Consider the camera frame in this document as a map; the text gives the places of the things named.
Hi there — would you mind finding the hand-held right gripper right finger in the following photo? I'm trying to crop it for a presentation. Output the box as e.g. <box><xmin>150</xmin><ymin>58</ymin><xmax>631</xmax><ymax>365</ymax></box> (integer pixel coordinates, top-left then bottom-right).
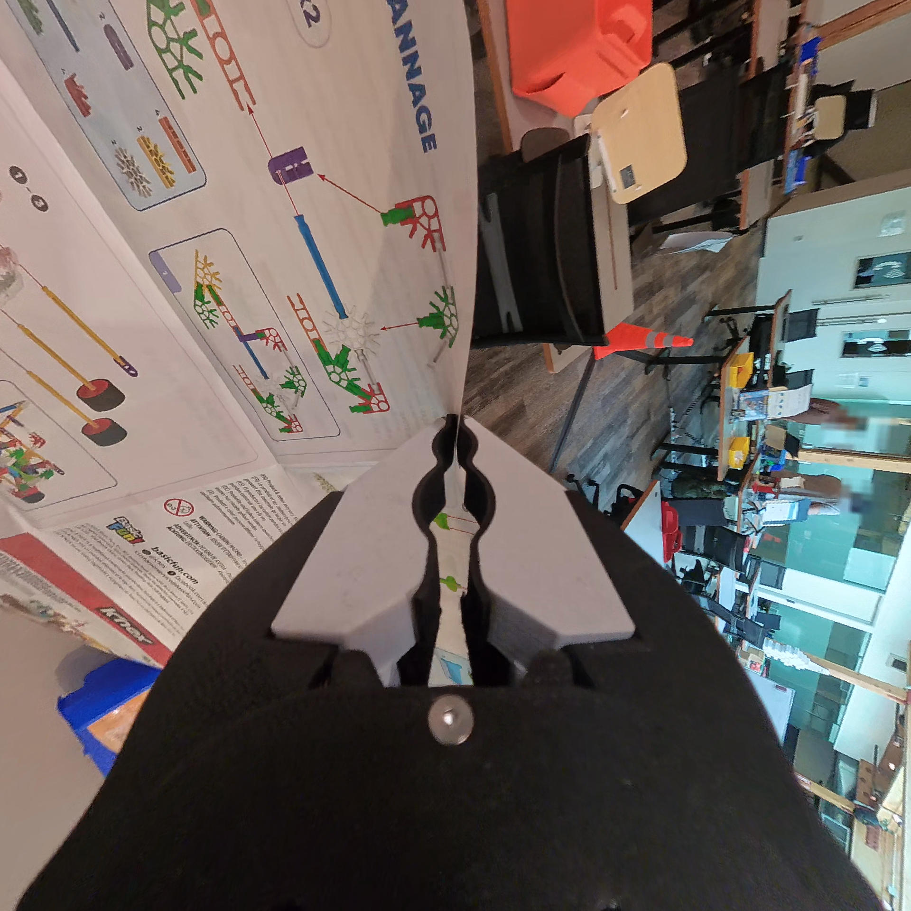
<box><xmin>459</xmin><ymin>416</ymin><xmax>636</xmax><ymax>688</ymax></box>

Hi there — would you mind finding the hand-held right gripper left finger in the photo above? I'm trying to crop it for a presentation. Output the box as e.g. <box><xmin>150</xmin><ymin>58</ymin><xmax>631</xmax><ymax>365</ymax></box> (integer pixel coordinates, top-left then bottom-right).
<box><xmin>271</xmin><ymin>416</ymin><xmax>458</xmax><ymax>688</ymax></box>

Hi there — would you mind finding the instruction sheet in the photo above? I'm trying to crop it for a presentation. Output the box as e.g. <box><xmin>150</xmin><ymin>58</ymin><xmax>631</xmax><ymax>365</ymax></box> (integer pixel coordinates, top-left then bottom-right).
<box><xmin>0</xmin><ymin>0</ymin><xmax>478</xmax><ymax>688</ymax></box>

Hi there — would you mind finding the orange striped traffic cone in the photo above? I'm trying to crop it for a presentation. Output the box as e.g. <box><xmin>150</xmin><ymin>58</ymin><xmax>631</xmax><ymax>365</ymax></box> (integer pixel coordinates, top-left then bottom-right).
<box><xmin>593</xmin><ymin>322</ymin><xmax>695</xmax><ymax>362</ymax></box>

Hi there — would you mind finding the blue storage bin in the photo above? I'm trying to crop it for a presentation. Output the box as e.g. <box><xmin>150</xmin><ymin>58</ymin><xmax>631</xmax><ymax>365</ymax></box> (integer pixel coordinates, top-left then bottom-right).
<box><xmin>57</xmin><ymin>658</ymin><xmax>163</xmax><ymax>778</ymax></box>

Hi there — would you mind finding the beige rounded board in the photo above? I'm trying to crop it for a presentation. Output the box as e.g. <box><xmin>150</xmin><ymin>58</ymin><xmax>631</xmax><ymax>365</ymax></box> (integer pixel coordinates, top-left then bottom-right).
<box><xmin>591</xmin><ymin>63</ymin><xmax>688</xmax><ymax>206</ymax></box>

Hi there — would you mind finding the orange plastic crate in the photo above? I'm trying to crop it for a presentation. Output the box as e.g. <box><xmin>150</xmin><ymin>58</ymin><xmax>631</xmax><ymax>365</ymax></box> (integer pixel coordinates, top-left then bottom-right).
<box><xmin>505</xmin><ymin>0</ymin><xmax>653</xmax><ymax>115</ymax></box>

